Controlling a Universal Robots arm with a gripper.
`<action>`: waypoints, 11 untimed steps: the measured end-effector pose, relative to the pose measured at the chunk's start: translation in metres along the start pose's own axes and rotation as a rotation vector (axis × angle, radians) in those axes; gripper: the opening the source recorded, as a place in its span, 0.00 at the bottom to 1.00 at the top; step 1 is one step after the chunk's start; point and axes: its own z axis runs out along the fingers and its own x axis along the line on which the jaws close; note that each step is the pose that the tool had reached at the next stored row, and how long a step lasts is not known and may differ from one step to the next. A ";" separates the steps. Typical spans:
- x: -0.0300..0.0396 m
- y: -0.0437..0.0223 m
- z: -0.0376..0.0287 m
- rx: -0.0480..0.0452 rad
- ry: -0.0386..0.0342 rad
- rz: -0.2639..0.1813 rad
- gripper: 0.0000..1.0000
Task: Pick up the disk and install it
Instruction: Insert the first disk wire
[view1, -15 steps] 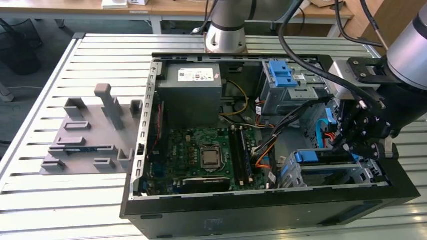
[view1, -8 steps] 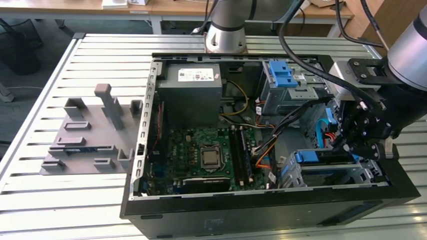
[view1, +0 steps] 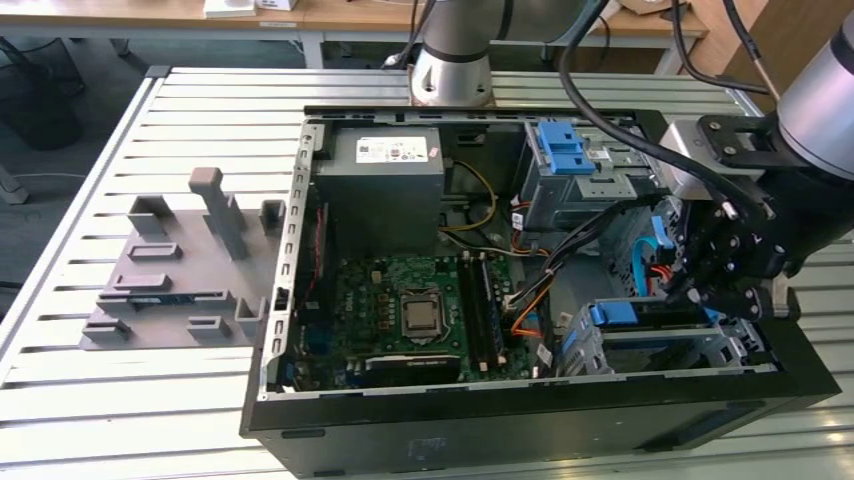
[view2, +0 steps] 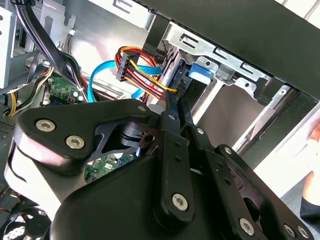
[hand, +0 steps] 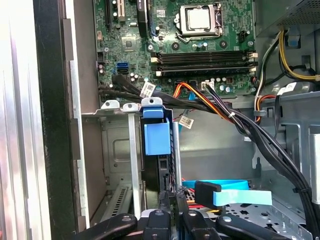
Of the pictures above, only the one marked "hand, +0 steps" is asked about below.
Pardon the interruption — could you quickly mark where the silver CPU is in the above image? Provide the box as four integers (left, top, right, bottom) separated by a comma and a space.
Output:
187, 7, 212, 30

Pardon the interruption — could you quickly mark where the white expansion slot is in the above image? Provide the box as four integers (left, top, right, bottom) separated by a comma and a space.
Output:
117, 0, 126, 23

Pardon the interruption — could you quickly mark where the black graphics card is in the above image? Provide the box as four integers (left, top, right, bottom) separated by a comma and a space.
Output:
136, 0, 152, 35

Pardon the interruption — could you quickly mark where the grey power supply unit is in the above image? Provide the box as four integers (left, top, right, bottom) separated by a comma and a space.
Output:
254, 0, 320, 50

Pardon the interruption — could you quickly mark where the grey white wire bundle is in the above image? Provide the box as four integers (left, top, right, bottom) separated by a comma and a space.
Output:
253, 32, 285, 123

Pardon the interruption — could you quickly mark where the white barcode label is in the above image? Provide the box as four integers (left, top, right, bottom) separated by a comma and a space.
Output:
277, 82, 297, 96
139, 81, 156, 99
178, 115, 195, 130

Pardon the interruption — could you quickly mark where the orange wire bundle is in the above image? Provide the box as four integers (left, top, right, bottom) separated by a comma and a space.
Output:
173, 81, 235, 123

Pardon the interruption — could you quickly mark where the black expansion slot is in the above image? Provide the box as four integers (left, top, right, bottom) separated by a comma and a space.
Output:
104, 0, 113, 28

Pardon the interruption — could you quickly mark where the black PC case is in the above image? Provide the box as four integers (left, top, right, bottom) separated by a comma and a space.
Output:
32, 0, 320, 240

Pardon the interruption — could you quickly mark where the red orange power wire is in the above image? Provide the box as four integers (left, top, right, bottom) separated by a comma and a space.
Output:
181, 186, 223, 216

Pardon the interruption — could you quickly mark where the metal socket cover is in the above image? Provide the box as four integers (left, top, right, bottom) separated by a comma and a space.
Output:
179, 2, 224, 38

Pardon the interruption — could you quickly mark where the black RAM slot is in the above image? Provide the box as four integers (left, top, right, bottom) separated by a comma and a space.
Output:
151, 49, 258, 64
154, 63, 258, 77

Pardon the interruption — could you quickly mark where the hard disk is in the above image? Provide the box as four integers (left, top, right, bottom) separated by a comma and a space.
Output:
139, 104, 177, 201

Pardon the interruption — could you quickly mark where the green motherboard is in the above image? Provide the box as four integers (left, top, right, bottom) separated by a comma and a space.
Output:
93, 0, 257, 97

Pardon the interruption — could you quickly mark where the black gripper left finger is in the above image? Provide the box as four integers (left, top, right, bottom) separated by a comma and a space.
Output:
71, 190, 173, 240

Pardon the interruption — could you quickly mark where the blue SATA port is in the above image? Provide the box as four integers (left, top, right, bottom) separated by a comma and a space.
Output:
116, 62, 130, 75

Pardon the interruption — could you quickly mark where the blue wire with black plug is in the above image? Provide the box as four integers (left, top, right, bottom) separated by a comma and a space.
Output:
181, 179, 273, 210

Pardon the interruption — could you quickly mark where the yellow wire bundle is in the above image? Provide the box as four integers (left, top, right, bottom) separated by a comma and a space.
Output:
278, 29, 320, 82

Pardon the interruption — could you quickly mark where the metal disk bay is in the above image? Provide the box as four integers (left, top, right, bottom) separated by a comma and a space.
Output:
81, 98, 183, 240

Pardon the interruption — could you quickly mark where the black cable bundle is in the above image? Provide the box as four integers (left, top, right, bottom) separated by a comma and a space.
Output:
98, 74, 320, 240

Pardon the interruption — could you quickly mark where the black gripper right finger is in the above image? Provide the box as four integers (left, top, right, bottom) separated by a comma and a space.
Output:
175, 186, 290, 240

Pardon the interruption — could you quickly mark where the metal drive cage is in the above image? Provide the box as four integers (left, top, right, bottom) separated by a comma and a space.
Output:
231, 91, 320, 196

